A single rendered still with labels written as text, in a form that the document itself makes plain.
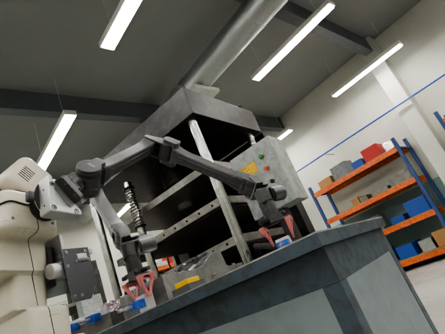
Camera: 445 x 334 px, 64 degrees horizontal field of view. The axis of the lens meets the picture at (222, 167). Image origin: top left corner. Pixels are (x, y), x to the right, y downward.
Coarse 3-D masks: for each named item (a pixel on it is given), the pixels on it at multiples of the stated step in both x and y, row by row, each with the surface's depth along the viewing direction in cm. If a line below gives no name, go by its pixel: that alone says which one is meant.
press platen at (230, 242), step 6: (276, 228) 243; (282, 228) 249; (246, 234) 211; (252, 234) 216; (258, 234) 222; (270, 234) 233; (276, 234) 239; (282, 234) 247; (228, 240) 207; (246, 240) 208; (252, 240) 214; (216, 246) 212; (222, 246) 209; (228, 246) 207; (204, 252) 217; (210, 252) 214; (180, 264) 228; (168, 270) 234; (174, 270) 231
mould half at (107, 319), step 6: (108, 312) 152; (114, 312) 137; (102, 318) 136; (108, 318) 135; (114, 318) 136; (120, 318) 139; (84, 324) 138; (90, 324) 137; (96, 324) 136; (102, 324) 135; (108, 324) 134; (114, 324) 134; (78, 330) 138; (84, 330) 138; (90, 330) 137; (96, 330) 136; (102, 330) 135
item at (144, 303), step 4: (140, 296) 122; (144, 296) 121; (152, 296) 123; (136, 300) 119; (140, 300) 120; (144, 300) 121; (148, 300) 121; (152, 300) 122; (128, 304) 120; (132, 304) 118; (136, 304) 118; (140, 304) 119; (144, 304) 120; (148, 304) 120; (152, 304) 121; (124, 308) 116; (128, 308) 117; (132, 308) 118; (136, 308) 117; (140, 308) 120; (144, 308) 121; (148, 308) 120; (120, 312) 115; (140, 312) 122
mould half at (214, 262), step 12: (216, 252) 154; (204, 264) 144; (216, 264) 150; (240, 264) 162; (168, 276) 127; (180, 276) 131; (192, 276) 136; (204, 276) 141; (216, 276) 146; (156, 288) 126; (168, 288) 124; (120, 300) 137; (132, 300) 133; (156, 300) 126; (132, 312) 133
